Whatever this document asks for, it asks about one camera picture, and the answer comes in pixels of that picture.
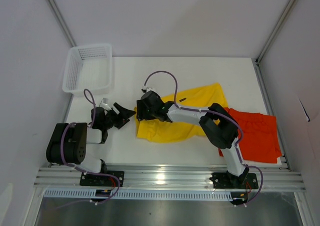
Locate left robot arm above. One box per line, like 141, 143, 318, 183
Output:
46, 101, 136, 186

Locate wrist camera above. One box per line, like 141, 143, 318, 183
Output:
99, 98, 112, 111
141, 86, 157, 93

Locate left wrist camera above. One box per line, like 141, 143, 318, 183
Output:
99, 98, 112, 111

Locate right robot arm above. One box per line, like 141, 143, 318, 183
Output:
136, 91, 249, 188

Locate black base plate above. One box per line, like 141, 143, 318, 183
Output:
79, 170, 125, 187
209, 172, 259, 189

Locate aluminium frame post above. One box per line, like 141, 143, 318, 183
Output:
255, 0, 299, 66
45, 0, 76, 47

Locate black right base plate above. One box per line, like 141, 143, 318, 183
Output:
209, 172, 259, 189

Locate slotted cable duct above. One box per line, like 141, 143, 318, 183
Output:
43, 188, 245, 201

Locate right aluminium frame post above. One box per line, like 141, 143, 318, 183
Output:
255, 0, 299, 66

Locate orange shorts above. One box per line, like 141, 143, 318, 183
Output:
226, 108, 282, 164

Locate left aluminium frame post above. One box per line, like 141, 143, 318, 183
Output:
45, 0, 76, 47

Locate yellow shorts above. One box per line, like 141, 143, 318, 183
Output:
133, 82, 230, 143

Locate aluminium mounting rail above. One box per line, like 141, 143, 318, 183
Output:
34, 164, 306, 192

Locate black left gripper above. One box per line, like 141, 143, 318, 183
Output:
102, 103, 136, 129

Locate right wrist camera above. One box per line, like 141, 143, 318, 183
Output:
141, 86, 157, 93

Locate white plastic basket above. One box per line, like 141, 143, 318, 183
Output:
62, 43, 113, 97

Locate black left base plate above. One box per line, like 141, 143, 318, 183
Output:
79, 170, 125, 187

